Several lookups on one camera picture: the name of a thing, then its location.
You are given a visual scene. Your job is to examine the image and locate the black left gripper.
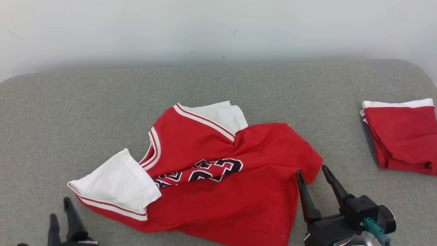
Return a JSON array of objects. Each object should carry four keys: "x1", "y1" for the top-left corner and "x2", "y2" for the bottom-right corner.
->
[{"x1": 48, "y1": 197, "x2": 99, "y2": 246}]

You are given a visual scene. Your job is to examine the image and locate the red jersey with white sleeves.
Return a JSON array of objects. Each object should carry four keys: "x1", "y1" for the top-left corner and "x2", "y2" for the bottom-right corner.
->
[{"x1": 67, "y1": 100, "x2": 324, "y2": 246}]

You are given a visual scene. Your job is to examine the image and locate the red shorts with white stripes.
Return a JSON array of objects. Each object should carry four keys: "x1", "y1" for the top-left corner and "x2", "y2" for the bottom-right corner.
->
[{"x1": 360, "y1": 98, "x2": 437, "y2": 176}]

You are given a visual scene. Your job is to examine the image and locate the teal cable connector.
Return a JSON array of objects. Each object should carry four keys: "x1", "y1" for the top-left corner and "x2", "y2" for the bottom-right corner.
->
[{"x1": 363, "y1": 218, "x2": 390, "y2": 244}]

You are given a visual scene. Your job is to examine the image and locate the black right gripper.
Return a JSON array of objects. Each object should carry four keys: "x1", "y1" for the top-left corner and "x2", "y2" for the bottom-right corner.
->
[{"x1": 296, "y1": 165, "x2": 366, "y2": 246}]

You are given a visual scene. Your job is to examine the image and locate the grey fabric sofa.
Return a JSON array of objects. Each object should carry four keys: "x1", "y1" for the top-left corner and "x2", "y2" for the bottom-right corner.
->
[{"x1": 0, "y1": 59, "x2": 437, "y2": 246}]

